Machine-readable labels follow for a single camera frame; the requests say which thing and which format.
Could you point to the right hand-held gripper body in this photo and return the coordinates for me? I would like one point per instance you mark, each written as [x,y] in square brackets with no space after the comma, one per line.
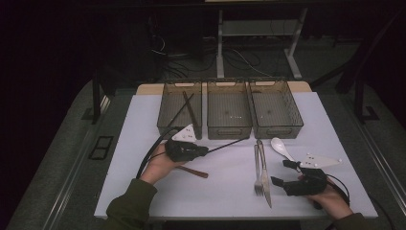
[308,183]

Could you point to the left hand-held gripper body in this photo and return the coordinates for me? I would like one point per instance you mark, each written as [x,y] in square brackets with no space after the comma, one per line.
[180,150]

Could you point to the white ceramic spoon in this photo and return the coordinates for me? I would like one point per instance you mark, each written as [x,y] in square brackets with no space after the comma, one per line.
[278,145]

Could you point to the brown wooden chopstick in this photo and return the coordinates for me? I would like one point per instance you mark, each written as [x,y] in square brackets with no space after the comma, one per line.
[190,110]

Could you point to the smoky transparent plastic basket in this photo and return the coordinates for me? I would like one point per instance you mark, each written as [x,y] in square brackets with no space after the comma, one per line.
[174,108]
[228,111]
[274,111]

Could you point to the person's right hand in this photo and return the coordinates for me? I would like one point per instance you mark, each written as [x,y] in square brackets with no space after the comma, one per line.
[335,204]

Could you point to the metal table knife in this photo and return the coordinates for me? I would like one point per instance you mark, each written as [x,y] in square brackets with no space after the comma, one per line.
[265,179]

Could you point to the metal fork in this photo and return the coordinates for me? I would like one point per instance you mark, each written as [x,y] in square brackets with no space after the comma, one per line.
[258,169]

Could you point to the black metal stand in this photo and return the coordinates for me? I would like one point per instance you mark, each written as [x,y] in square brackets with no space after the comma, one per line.
[359,102]

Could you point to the black floor outlet frame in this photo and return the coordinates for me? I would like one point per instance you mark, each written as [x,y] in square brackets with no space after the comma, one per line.
[101,148]

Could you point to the metal floor rail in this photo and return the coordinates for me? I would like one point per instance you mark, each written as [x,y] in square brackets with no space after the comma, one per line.
[63,198]
[389,182]

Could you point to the white metal desk frame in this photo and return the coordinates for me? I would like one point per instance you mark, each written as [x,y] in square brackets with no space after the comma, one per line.
[220,48]

